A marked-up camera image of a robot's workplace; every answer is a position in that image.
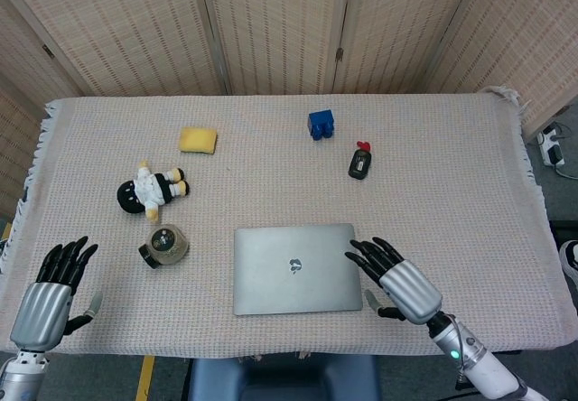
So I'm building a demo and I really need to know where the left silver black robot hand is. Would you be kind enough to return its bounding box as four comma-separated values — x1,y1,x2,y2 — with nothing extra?
9,236,103,354

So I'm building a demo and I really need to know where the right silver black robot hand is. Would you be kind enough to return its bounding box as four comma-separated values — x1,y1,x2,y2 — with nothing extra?
344,237,444,326

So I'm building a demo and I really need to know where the silver laptop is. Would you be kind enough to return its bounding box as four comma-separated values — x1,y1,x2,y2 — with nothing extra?
232,223,364,317

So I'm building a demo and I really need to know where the black bottle with red cap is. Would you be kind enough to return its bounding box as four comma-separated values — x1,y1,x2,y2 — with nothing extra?
347,140,373,181

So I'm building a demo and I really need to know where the glass jar with black lid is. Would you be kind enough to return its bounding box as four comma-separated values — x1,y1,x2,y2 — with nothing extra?
138,223,190,270

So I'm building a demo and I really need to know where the black white plush doll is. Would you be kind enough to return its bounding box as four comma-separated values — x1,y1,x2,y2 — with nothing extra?
116,160,191,223

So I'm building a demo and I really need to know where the beige woven tablecloth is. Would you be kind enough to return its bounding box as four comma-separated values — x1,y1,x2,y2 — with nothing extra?
0,85,571,360

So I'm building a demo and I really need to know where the black white shoe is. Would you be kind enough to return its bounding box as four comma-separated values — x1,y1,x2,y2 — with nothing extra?
558,239,578,292

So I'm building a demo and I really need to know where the blue toy block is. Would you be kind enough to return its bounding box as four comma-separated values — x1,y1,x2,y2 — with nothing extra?
307,109,336,142

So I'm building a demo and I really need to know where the white power strip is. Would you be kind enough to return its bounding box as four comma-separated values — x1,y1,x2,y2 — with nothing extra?
536,123,566,168

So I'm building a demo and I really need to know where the yellow sponge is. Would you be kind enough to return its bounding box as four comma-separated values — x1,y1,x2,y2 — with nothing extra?
178,126,219,154

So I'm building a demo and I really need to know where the woven folding screen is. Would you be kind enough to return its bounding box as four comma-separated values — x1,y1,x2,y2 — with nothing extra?
0,0,578,221

